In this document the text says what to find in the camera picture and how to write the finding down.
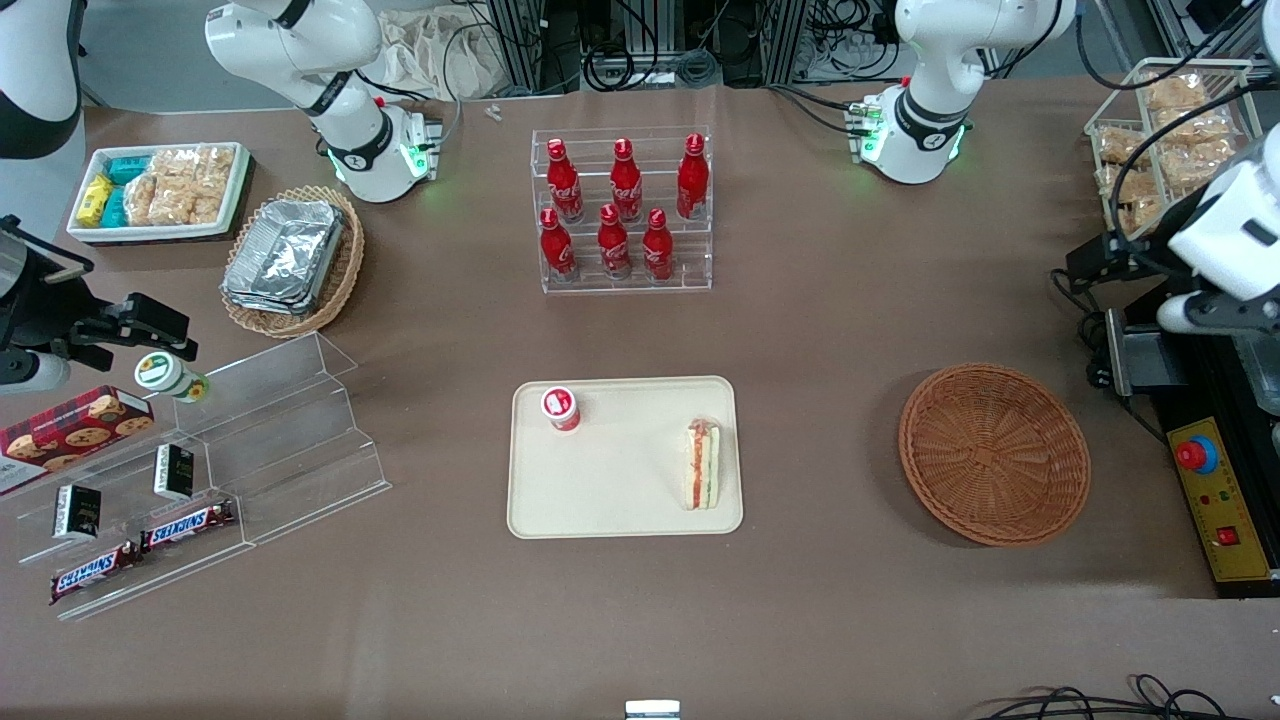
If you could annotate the small black box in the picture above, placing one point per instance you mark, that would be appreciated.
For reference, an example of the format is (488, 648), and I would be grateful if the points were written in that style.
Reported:
(175, 472)
(77, 512)

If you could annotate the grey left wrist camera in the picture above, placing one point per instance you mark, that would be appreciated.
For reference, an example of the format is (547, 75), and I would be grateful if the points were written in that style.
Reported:
(1220, 312)

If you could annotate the round brown wicker basket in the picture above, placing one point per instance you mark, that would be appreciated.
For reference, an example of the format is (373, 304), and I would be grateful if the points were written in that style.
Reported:
(995, 455)

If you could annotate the clear acrylic step shelf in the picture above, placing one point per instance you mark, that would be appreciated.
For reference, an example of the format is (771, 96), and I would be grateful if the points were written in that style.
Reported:
(290, 440)

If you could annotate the green-lidded white cup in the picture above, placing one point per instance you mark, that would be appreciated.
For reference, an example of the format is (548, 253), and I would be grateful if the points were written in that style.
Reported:
(165, 375)

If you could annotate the beige cloth bag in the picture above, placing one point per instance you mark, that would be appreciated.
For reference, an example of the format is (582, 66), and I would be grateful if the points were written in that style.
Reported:
(440, 55)

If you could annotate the white object at table edge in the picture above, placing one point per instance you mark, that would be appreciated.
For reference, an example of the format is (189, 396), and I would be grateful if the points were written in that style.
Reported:
(652, 710)

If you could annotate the red emergency stop button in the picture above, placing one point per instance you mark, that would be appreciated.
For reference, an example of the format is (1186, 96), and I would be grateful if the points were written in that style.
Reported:
(1192, 455)

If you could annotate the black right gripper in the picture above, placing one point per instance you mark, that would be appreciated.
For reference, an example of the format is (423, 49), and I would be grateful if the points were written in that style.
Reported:
(42, 303)

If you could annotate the red cola bottle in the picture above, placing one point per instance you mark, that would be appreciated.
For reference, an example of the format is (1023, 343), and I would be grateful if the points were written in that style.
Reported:
(626, 185)
(563, 185)
(556, 250)
(613, 245)
(692, 180)
(657, 250)

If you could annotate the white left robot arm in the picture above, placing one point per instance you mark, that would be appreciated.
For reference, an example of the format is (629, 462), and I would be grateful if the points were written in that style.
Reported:
(925, 120)

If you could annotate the clear acrylic bottle rack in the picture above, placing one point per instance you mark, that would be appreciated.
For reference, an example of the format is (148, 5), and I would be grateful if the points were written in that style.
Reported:
(690, 255)

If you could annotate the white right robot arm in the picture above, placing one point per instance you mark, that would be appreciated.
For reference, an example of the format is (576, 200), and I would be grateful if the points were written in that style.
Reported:
(355, 135)

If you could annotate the clear rice cracker packet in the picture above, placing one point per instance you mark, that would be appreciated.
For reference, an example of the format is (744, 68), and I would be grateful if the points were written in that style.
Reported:
(172, 203)
(172, 163)
(207, 203)
(141, 200)
(216, 163)

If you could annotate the grey metal bracket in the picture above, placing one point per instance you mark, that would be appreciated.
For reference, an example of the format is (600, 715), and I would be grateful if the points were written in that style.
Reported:
(1145, 360)

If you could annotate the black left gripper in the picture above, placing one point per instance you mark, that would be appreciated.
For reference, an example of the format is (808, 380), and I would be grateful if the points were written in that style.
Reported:
(1143, 247)

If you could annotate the black control box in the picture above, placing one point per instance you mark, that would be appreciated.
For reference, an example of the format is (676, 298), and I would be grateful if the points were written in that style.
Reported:
(1195, 400)

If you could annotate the white rectangular snack tray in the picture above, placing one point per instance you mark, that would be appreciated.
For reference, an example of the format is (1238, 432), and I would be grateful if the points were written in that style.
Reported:
(90, 232)

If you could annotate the beige plastic tray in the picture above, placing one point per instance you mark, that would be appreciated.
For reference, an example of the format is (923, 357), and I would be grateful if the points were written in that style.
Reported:
(620, 480)

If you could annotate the bagged fried snack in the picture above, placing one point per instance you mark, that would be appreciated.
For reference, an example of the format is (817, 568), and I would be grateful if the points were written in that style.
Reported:
(1120, 148)
(1130, 185)
(1176, 93)
(1195, 128)

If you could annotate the red-lidded yogurt cup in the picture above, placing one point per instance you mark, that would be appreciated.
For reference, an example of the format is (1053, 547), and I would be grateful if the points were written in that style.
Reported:
(560, 407)

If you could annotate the triangular sandwich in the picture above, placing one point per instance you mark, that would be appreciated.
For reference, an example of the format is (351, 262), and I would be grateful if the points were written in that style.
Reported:
(702, 465)

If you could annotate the red tartan cookie box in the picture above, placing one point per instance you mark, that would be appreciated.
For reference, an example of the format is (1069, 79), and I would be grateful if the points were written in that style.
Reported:
(70, 430)

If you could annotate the aluminium foil container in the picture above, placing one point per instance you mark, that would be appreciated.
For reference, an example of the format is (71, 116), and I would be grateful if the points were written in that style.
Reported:
(285, 250)
(270, 305)

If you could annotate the teal snack packet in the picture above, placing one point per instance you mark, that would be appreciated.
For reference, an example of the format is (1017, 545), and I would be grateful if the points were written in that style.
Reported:
(115, 208)
(127, 169)

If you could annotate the oval light wicker basket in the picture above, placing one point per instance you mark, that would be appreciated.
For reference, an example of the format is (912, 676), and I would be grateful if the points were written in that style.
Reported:
(345, 270)

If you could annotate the snickers chocolate bar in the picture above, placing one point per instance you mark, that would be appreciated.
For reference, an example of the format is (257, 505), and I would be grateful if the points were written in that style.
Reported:
(92, 572)
(188, 525)

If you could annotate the shiny metal tray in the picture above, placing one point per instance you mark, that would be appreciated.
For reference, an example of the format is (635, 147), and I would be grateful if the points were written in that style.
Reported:
(1262, 375)

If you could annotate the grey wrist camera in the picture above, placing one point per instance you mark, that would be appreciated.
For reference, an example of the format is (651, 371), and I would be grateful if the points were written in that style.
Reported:
(28, 372)
(1220, 312)

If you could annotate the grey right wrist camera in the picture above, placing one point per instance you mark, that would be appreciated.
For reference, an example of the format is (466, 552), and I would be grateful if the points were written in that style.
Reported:
(28, 372)

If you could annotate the yellow snack packet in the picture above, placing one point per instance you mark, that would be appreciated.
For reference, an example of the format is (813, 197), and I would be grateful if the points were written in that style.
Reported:
(96, 200)

